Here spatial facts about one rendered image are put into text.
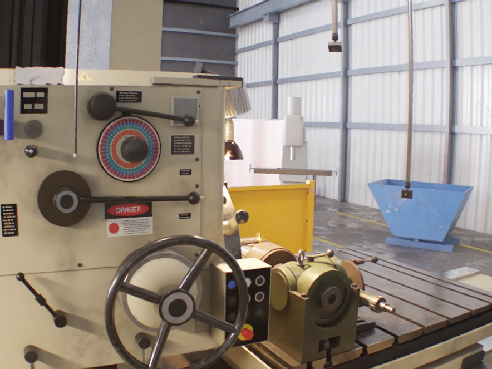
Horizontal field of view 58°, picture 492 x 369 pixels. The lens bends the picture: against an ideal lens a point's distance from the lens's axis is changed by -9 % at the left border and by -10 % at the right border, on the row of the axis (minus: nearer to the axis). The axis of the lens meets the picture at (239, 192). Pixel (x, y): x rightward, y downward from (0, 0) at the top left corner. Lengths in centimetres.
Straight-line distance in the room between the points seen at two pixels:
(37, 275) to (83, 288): 13
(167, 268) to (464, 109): 874
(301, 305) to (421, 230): 606
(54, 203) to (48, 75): 34
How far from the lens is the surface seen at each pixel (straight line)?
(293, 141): 745
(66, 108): 128
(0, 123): 123
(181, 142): 135
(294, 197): 447
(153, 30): 205
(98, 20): 200
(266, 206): 432
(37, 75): 130
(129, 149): 121
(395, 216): 758
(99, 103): 123
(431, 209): 743
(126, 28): 202
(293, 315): 158
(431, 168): 1018
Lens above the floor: 174
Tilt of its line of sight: 8 degrees down
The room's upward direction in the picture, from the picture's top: 1 degrees clockwise
